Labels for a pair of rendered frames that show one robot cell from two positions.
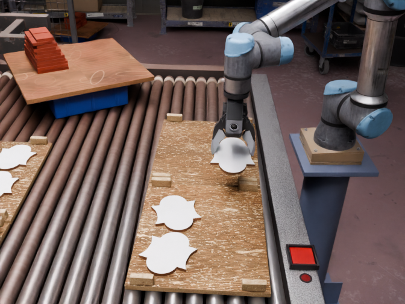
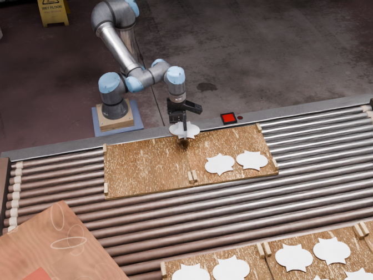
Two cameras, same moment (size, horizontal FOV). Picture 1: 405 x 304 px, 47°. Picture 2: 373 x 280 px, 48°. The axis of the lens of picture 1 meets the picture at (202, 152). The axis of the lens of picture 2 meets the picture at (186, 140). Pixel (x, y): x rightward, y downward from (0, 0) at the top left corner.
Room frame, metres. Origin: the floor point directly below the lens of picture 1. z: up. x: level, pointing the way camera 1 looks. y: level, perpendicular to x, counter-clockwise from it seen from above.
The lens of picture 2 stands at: (1.41, 1.42, 2.44)
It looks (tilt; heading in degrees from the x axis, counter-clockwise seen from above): 44 degrees down; 261
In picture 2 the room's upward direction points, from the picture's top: 3 degrees counter-clockwise
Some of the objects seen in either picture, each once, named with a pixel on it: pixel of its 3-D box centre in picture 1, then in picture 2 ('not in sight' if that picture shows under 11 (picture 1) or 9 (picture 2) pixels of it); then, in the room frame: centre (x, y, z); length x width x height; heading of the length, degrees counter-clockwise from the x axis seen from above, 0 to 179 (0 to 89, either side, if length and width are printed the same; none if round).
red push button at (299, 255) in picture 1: (302, 257); (228, 118); (0.89, -0.27, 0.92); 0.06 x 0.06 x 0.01; 0
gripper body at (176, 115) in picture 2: (235, 108); (176, 109); (1.20, -0.09, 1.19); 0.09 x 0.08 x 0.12; 178
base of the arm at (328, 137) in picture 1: (335, 128); (114, 104); (1.50, -0.48, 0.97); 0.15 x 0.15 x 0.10
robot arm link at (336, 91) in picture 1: (341, 100); (111, 87); (1.49, -0.48, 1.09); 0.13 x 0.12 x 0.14; 24
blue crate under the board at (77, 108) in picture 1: (81, 85); not in sight; (1.79, 0.51, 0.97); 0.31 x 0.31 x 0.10; 30
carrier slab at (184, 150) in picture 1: (207, 151); (146, 165); (1.38, -0.02, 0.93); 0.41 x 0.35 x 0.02; 178
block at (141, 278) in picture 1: (141, 279); (275, 164); (0.78, 0.13, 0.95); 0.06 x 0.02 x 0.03; 88
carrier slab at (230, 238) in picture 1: (201, 232); (228, 153); (0.97, 0.00, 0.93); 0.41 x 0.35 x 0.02; 178
